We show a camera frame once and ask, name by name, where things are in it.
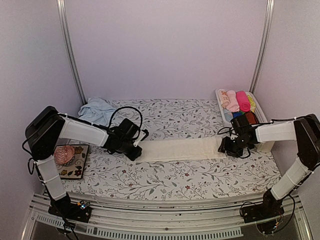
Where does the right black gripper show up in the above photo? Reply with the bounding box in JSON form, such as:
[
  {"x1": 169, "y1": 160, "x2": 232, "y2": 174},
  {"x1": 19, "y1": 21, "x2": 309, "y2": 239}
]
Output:
[{"x1": 218, "y1": 135, "x2": 251, "y2": 158}]

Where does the aluminium frame post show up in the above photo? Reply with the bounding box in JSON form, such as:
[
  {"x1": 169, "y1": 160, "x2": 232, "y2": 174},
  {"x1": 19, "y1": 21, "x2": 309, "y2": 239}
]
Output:
[
  {"x1": 249, "y1": 0, "x2": 275, "y2": 94},
  {"x1": 56, "y1": 0, "x2": 87, "y2": 105}
]

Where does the left aluminium frame post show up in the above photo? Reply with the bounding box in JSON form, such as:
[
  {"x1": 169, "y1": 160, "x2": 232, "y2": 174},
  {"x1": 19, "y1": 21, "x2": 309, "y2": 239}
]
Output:
[{"x1": 56, "y1": 0, "x2": 87, "y2": 105}]

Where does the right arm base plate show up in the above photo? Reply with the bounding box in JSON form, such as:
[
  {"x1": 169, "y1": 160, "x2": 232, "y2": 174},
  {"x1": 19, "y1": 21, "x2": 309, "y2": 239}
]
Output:
[{"x1": 239, "y1": 201, "x2": 285, "y2": 223}]

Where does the light pink rolled towel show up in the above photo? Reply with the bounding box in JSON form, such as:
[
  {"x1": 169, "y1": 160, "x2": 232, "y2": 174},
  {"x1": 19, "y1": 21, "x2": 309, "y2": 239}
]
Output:
[{"x1": 226, "y1": 90, "x2": 240, "y2": 113}]

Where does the light blue rolled towel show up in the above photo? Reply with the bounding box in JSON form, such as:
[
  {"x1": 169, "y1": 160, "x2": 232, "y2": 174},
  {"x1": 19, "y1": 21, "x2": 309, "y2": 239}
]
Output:
[{"x1": 223, "y1": 108, "x2": 234, "y2": 123}]

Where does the front aluminium rail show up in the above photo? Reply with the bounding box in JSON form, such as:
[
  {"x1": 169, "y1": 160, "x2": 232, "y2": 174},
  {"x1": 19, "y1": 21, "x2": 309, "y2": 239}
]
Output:
[{"x1": 21, "y1": 193, "x2": 315, "y2": 240}]

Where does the floral square plate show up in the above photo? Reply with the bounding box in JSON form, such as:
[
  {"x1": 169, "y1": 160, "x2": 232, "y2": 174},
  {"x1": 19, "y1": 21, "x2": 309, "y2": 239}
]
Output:
[{"x1": 54, "y1": 144, "x2": 90, "y2": 180}]

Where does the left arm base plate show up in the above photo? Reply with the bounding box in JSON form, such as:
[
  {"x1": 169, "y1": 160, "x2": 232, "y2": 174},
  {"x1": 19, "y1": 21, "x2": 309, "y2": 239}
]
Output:
[{"x1": 48, "y1": 199, "x2": 92, "y2": 223}]

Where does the floral table cloth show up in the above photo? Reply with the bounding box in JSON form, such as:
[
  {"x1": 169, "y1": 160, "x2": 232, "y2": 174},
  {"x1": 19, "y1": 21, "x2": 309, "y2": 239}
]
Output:
[{"x1": 63, "y1": 99, "x2": 281, "y2": 201}]

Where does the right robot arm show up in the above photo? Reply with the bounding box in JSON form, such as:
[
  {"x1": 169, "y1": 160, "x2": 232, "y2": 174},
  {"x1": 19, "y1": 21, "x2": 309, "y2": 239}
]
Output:
[{"x1": 218, "y1": 114, "x2": 320, "y2": 223}]

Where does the right aluminium frame post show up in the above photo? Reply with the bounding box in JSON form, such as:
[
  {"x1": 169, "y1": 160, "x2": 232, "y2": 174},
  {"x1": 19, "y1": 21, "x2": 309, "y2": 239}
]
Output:
[{"x1": 249, "y1": 0, "x2": 275, "y2": 94}]

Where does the dark red rolled towel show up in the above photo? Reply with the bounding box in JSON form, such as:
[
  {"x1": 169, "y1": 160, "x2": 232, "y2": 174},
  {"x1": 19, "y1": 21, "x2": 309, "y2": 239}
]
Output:
[{"x1": 244, "y1": 111, "x2": 259, "y2": 125}]

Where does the yellow rolled towel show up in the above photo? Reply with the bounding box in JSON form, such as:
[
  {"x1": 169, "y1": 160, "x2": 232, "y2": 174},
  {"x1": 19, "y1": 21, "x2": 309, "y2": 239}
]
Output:
[{"x1": 247, "y1": 94, "x2": 257, "y2": 113}]

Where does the white plastic basket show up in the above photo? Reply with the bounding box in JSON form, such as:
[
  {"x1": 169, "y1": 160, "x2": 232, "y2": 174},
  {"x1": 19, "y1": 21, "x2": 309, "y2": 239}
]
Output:
[{"x1": 215, "y1": 89, "x2": 274, "y2": 158}]

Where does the pink patterned cupcake liner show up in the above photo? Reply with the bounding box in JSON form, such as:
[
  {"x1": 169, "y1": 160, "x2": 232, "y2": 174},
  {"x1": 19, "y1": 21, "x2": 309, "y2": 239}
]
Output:
[{"x1": 54, "y1": 145, "x2": 75, "y2": 165}]

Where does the light blue crumpled cloth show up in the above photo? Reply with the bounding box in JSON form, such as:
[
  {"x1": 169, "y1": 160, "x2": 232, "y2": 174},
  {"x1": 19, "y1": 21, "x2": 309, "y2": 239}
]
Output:
[{"x1": 78, "y1": 97, "x2": 116, "y2": 126}]

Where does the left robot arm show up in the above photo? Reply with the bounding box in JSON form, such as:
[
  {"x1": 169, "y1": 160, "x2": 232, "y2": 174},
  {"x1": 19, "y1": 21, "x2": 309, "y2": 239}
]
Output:
[{"x1": 23, "y1": 106, "x2": 149, "y2": 217}]

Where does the cream white towel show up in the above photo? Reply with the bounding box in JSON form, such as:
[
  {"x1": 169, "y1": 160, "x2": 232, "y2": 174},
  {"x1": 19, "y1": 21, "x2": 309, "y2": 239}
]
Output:
[{"x1": 137, "y1": 136, "x2": 227, "y2": 162}]

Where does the left black braided cable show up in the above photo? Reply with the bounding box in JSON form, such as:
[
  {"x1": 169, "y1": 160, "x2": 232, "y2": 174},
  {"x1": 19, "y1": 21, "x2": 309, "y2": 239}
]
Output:
[{"x1": 109, "y1": 106, "x2": 144, "y2": 136}]

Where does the cream printed rolled towel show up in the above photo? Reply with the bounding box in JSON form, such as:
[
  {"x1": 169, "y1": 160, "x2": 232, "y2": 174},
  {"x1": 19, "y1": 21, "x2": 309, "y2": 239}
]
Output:
[{"x1": 218, "y1": 89, "x2": 230, "y2": 109}]

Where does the hot pink rolled towel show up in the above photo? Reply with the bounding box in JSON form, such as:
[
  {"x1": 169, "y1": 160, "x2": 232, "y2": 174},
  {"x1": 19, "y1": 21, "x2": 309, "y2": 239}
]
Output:
[{"x1": 236, "y1": 91, "x2": 251, "y2": 112}]

